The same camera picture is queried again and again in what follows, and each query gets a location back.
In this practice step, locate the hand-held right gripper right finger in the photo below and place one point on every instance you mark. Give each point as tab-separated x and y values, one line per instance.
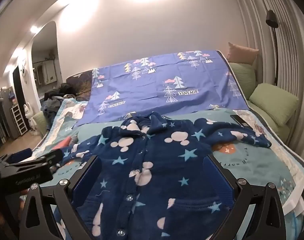
215	177

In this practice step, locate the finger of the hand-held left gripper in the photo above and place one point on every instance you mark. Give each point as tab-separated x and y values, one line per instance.
52	155
24	153

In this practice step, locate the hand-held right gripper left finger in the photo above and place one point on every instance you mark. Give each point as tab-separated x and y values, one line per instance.
88	177

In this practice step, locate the navy fleece pajama top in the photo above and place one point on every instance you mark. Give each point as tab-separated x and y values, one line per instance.
152	180

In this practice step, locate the pile of dark clothes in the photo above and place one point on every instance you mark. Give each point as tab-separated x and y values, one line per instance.
54	97

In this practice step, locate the folded grey patterned cloth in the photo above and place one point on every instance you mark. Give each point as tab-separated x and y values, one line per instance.
74	138

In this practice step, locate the green bed cushion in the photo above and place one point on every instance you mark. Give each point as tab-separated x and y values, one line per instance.
39	123

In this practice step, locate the white ladder shelf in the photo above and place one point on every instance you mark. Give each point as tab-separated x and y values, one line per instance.
18	118

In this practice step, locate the dark grey cabinet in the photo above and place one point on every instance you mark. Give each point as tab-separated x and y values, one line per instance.
7	120

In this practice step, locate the white cat figurine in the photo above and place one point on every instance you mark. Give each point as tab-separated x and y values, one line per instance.
29	115

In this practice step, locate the teal printed blanket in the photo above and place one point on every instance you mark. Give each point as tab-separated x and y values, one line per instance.
254	162

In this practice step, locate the black phone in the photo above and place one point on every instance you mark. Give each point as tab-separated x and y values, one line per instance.
239	120

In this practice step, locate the brown patterned blanket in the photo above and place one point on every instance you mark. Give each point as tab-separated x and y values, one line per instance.
80	85

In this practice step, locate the white mirror cabinet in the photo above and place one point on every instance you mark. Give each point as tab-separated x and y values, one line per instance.
45	72

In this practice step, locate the green pillow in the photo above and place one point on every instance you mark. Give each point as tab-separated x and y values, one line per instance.
242	77
274	102

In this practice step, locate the green hanging plant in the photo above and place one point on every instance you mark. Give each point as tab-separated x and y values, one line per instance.
52	55

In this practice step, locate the blue tree-print sheet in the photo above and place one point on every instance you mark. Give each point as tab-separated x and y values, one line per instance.
147	85

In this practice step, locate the peach pillow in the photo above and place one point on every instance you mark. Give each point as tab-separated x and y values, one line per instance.
242	53

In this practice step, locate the black floor lamp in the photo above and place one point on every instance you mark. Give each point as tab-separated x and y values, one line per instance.
271	20

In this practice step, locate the black wall panel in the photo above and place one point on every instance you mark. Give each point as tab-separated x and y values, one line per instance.
17	85

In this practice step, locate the white bear wall ornament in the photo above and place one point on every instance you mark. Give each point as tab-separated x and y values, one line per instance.
23	71

